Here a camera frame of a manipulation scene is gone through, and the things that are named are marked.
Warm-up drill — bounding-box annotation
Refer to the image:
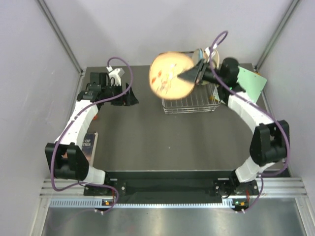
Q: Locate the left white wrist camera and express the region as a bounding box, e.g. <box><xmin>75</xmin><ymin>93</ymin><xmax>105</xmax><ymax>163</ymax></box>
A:
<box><xmin>106</xmin><ymin>66</ymin><xmax>125</xmax><ymax>86</ymax></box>

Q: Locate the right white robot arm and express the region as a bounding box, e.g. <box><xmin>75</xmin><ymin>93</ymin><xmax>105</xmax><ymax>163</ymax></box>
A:
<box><xmin>178</xmin><ymin>58</ymin><xmax>289</xmax><ymax>195</ymax></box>

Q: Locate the wire dish rack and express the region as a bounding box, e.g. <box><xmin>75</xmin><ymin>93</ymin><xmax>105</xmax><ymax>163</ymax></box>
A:
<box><xmin>162</xmin><ymin>83</ymin><xmax>220</xmax><ymax>114</ymax></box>

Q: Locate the green and cream plate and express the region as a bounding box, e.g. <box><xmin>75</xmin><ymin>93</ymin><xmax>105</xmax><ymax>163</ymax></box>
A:
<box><xmin>198</xmin><ymin>48</ymin><xmax>220</xmax><ymax>85</ymax></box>

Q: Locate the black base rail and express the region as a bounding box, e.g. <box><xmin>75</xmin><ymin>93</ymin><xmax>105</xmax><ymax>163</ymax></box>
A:
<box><xmin>83</xmin><ymin>177</ymin><xmax>249</xmax><ymax>197</ymax></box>

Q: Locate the bird plate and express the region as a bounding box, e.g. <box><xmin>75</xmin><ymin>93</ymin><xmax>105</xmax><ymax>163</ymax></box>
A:
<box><xmin>149</xmin><ymin>52</ymin><xmax>195</xmax><ymax>100</ymax></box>

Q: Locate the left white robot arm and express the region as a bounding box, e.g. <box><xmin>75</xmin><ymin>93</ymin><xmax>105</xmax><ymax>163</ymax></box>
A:
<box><xmin>45</xmin><ymin>67</ymin><xmax>138</xmax><ymax>195</ymax></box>

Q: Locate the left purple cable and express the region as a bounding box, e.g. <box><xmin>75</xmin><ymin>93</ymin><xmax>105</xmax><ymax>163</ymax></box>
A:
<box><xmin>50</xmin><ymin>57</ymin><xmax>134</xmax><ymax>215</ymax></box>

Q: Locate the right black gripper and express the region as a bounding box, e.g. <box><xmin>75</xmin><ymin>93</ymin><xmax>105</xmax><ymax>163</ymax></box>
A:
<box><xmin>179</xmin><ymin>59</ymin><xmax>225</xmax><ymax>86</ymax></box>

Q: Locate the blue and cream plate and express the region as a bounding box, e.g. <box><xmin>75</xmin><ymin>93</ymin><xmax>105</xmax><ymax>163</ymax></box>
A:
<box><xmin>191</xmin><ymin>48</ymin><xmax>204</xmax><ymax>65</ymax></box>

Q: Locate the book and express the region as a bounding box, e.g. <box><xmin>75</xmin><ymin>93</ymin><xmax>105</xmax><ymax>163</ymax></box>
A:
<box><xmin>82</xmin><ymin>132</ymin><xmax>98</xmax><ymax>166</ymax></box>

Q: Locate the grey cable duct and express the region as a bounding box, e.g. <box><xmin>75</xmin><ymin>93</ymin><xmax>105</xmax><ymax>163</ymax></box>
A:
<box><xmin>49</xmin><ymin>196</ymin><xmax>248</xmax><ymax>209</ymax></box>

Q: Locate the green cutting board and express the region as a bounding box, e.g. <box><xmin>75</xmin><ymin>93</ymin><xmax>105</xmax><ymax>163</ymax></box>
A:
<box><xmin>221</xmin><ymin>65</ymin><xmax>268</xmax><ymax>105</ymax></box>

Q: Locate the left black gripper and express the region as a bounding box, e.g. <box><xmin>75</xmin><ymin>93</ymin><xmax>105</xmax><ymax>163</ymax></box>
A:
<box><xmin>101</xmin><ymin>83</ymin><xmax>138</xmax><ymax>107</ymax></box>

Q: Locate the purple cable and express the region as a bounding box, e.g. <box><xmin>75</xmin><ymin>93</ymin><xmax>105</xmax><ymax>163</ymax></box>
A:
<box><xmin>50</xmin><ymin>57</ymin><xmax>134</xmax><ymax>215</ymax></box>
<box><xmin>208</xmin><ymin>30</ymin><xmax>291</xmax><ymax>214</ymax></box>

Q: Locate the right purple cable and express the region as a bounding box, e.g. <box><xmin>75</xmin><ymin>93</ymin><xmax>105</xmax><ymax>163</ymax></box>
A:
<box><xmin>208</xmin><ymin>30</ymin><xmax>291</xmax><ymax>214</ymax></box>

